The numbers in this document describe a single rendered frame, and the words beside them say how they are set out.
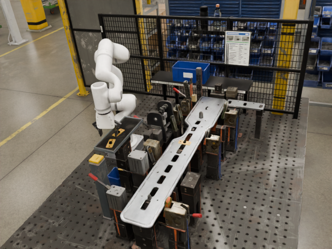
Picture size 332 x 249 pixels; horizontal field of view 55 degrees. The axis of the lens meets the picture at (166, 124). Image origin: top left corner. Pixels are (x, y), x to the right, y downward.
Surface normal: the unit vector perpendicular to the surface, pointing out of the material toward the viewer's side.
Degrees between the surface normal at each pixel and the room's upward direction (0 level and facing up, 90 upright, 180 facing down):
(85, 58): 90
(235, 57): 90
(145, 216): 0
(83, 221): 0
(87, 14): 91
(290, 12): 88
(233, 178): 0
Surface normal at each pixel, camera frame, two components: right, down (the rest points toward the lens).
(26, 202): -0.07, -0.84
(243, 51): -0.40, 0.52
